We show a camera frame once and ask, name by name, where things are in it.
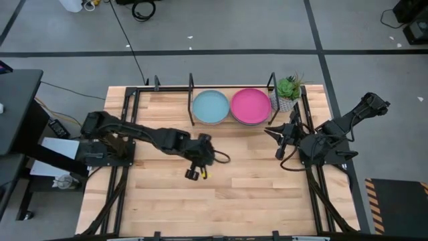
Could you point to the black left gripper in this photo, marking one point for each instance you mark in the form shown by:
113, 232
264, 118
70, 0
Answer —
202, 150

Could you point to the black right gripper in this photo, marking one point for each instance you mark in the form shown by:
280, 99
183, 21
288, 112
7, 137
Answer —
292, 132

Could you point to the pink plate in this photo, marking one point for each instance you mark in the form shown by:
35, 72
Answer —
250, 106

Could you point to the light teal plate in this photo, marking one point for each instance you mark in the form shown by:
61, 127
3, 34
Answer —
211, 107

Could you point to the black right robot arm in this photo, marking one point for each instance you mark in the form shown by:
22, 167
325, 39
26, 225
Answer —
354, 114

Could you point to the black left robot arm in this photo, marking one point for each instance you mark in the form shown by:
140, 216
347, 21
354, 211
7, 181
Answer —
133, 130

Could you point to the green succulent in white pot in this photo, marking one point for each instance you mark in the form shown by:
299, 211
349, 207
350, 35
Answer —
287, 90

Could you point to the black mat with hazard stripes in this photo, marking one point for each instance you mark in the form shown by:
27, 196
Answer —
401, 204

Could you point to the white sheet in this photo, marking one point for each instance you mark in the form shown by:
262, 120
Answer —
60, 147

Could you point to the black power adapter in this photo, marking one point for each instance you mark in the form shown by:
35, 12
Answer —
59, 129

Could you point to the black equipment box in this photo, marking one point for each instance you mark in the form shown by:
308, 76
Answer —
418, 31

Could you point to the black equipment case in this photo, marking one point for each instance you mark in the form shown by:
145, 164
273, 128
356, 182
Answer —
411, 10

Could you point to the black desk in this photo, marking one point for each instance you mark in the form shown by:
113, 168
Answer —
16, 107

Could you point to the small white object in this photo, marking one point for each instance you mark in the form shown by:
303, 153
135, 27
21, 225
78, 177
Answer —
1, 108

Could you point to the white container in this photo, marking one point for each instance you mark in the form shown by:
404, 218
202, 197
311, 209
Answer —
71, 5

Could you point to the dark device with coloured screen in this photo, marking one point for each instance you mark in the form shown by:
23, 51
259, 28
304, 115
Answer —
4, 68

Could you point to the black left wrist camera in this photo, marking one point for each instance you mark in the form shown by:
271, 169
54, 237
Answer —
191, 174

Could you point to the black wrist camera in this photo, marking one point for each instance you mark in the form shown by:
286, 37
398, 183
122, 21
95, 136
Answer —
280, 154
191, 174

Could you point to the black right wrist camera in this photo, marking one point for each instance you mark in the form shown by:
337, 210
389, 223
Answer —
280, 154

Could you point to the wooden shelf with black frame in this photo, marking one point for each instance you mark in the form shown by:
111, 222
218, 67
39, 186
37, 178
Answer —
230, 118

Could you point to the black table frame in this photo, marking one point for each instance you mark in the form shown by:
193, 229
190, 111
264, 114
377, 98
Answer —
131, 91

